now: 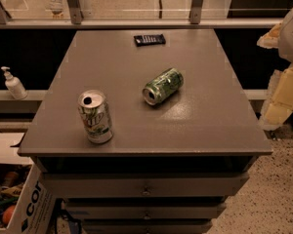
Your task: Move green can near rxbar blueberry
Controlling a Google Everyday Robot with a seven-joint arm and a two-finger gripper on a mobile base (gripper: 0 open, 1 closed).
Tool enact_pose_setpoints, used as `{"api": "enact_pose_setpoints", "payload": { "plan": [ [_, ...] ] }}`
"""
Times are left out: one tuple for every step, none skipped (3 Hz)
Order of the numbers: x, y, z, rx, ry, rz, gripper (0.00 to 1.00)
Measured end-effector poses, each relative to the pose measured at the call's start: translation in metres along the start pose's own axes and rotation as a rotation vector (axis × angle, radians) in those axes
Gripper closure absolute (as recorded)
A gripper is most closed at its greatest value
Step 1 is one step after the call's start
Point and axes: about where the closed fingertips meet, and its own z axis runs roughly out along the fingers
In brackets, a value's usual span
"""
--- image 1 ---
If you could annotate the white pump soap bottle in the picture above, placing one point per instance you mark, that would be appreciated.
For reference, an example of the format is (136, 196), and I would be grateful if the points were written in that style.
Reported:
(14, 84)

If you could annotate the white cardboard box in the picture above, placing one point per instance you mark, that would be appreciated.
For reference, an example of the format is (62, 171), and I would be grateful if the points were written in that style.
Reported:
(21, 185)

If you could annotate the green soda can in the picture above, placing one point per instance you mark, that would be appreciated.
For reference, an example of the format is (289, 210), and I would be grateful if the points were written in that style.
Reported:
(164, 85)

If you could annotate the orange ball in box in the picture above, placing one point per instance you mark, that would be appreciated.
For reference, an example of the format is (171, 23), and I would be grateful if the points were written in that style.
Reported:
(7, 215)

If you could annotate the grey drawer cabinet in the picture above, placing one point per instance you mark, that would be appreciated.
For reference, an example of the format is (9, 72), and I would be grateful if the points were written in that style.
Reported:
(169, 168)

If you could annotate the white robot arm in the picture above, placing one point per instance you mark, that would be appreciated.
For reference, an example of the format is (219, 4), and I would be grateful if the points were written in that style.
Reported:
(285, 40)

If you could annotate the white 7up can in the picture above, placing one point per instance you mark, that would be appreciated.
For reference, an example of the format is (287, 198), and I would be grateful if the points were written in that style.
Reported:
(94, 113)

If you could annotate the metal railing frame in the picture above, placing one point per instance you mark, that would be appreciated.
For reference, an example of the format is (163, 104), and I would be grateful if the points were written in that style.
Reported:
(104, 14)

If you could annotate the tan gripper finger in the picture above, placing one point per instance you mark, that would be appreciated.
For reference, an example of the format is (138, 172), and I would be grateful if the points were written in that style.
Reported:
(270, 39)
(278, 105)

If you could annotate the dark rxbar blueberry wrapper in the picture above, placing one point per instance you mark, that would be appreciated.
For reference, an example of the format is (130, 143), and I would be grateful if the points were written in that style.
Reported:
(147, 40)

